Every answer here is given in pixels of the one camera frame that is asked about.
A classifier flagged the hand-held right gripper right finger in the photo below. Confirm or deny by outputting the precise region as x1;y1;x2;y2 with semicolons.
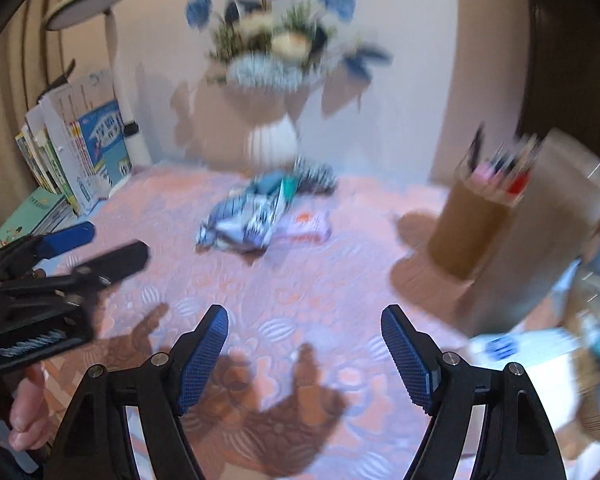
381;304;567;480

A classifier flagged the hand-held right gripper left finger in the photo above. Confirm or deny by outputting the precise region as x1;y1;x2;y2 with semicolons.
55;304;230;480

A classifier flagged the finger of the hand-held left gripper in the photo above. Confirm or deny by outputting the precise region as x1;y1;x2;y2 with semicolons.
0;240;150;297
0;221;97;275

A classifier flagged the blue and white patterned packet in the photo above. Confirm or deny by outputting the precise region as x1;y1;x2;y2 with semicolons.
195;175;283;253

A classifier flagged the white plastic packet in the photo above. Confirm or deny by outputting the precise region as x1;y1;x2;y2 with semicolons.
277;209;332;243

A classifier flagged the woven storage basket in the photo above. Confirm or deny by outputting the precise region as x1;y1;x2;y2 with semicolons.
572;350;600;446

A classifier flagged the person's left hand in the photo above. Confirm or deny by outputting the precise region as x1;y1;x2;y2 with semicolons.
0;362;48;453

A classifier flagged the stack of flat books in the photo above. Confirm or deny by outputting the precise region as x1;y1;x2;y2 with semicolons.
0;187;81;261

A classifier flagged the row of upright books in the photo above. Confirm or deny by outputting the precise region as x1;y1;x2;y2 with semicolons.
15;70;133;216

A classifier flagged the white desk lamp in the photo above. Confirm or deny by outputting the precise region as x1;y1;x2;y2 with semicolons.
44;0;153;167

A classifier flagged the pink patterned blanket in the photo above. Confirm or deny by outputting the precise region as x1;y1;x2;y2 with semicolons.
30;162;581;480

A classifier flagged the white box with blue label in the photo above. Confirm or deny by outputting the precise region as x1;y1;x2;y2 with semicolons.
467;330;583;461

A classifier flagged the wooden pen holder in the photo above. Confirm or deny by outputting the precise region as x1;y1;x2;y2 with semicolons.
426;175;521;281

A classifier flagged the beige curtain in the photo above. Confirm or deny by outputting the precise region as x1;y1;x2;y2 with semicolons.
0;0;88;201

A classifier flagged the beige cylinder container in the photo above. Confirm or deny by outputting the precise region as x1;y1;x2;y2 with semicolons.
457;129;600;337

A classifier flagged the white ribbed vase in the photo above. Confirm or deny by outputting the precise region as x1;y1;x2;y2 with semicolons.
245;115;301;168

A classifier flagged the dark striped cloth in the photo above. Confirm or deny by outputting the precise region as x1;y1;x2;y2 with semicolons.
292;156;338;196

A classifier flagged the bunch of pens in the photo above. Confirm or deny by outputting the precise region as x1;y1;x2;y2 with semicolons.
462;125;541;206

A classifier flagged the blue and white flower bouquet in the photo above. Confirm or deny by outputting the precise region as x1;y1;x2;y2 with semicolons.
185;0;393;96

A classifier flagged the dark wooden door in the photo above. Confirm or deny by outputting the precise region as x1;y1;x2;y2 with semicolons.
520;0;600;141

